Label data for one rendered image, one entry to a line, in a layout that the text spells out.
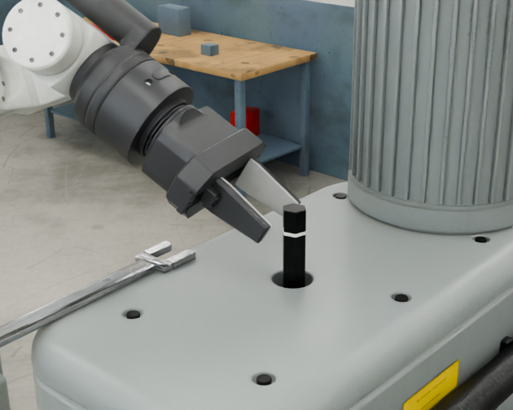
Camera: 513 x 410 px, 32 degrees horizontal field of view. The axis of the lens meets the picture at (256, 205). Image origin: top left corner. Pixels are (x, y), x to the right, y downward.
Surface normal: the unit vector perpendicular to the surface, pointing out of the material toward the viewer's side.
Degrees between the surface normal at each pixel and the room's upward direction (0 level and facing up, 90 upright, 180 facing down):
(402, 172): 90
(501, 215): 90
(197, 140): 30
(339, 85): 90
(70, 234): 0
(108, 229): 0
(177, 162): 90
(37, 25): 64
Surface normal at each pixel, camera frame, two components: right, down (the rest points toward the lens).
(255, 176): -0.47, 0.34
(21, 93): 0.53, -0.25
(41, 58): -0.19, -0.06
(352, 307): -0.01, -0.92
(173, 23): -0.70, 0.28
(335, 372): 0.33, -0.71
